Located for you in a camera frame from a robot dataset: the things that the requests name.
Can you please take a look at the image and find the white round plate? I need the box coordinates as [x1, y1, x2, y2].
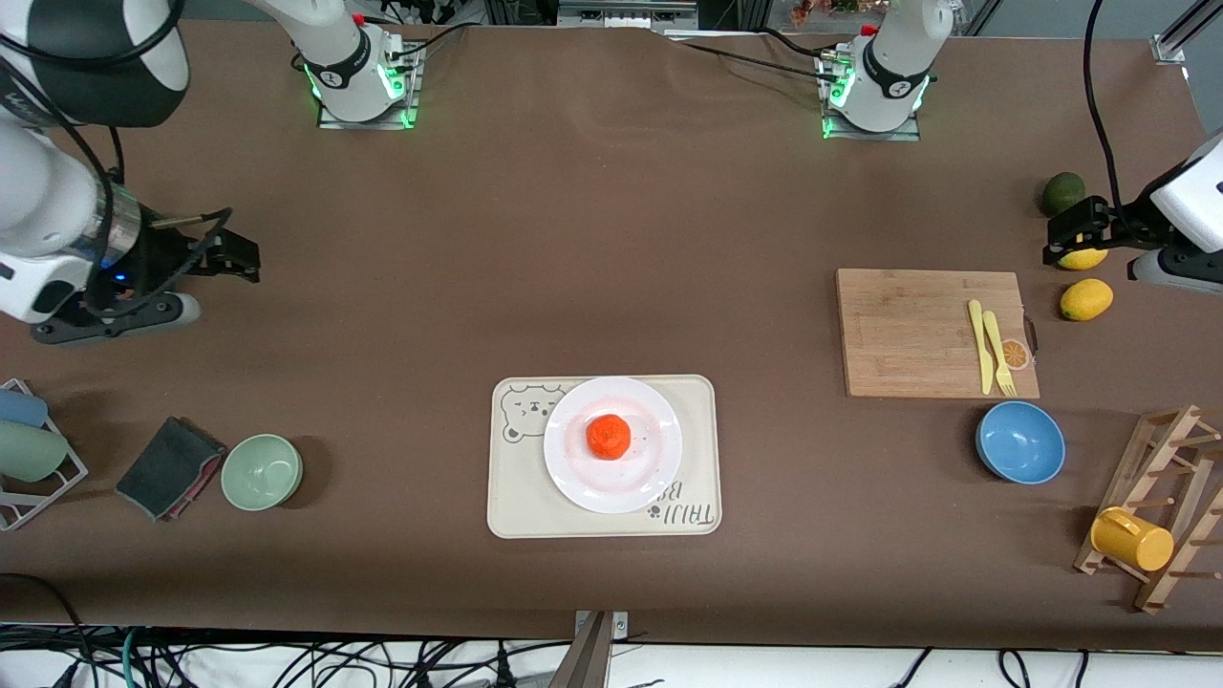
[543, 376, 684, 515]

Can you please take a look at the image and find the orange mandarin fruit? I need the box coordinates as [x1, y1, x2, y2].
[586, 414, 633, 462]

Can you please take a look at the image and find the dark green avocado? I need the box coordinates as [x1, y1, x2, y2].
[1041, 171, 1087, 217]

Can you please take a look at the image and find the yellow plastic fork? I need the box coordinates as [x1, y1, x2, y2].
[982, 310, 1018, 398]

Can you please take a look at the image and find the yellow plastic knife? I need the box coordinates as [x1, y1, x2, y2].
[968, 299, 996, 396]

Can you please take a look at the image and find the bamboo cutting board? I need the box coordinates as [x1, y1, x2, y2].
[836, 269, 1041, 400]

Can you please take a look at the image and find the blue bowl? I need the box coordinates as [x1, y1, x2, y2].
[975, 400, 1067, 485]

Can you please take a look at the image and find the pale green bowl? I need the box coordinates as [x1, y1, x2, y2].
[220, 433, 305, 512]

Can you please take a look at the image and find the light blue cup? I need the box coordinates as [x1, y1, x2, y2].
[0, 387, 49, 428]

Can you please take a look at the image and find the dark grey cloth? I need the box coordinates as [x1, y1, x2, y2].
[115, 417, 227, 522]

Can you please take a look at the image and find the pale green cup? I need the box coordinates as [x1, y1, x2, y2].
[0, 420, 70, 482]

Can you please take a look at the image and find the wooden mug rack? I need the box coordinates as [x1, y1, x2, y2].
[1073, 404, 1223, 614]

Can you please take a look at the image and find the yellow mug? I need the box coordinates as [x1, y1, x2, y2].
[1090, 506, 1175, 573]

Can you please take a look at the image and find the cream tray with bear print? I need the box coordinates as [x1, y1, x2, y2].
[486, 374, 723, 540]

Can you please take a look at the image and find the aluminium frame profile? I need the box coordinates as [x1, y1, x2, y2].
[1151, 0, 1223, 64]

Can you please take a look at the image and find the white wire cup rack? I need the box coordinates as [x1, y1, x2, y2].
[0, 379, 89, 531]

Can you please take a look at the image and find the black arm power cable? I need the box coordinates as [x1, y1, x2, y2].
[387, 24, 469, 63]
[664, 38, 834, 77]

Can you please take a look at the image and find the metal table bracket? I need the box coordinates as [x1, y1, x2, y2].
[573, 612, 629, 688]

